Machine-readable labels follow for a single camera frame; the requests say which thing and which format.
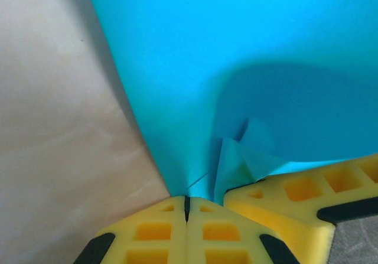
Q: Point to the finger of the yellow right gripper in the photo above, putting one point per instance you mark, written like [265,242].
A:
[301,205]

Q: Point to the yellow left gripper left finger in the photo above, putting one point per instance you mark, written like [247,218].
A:
[153,240]

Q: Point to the blue paper sheet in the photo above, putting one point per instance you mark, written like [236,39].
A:
[221,54]

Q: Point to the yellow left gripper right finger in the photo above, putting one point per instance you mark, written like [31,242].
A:
[224,240]

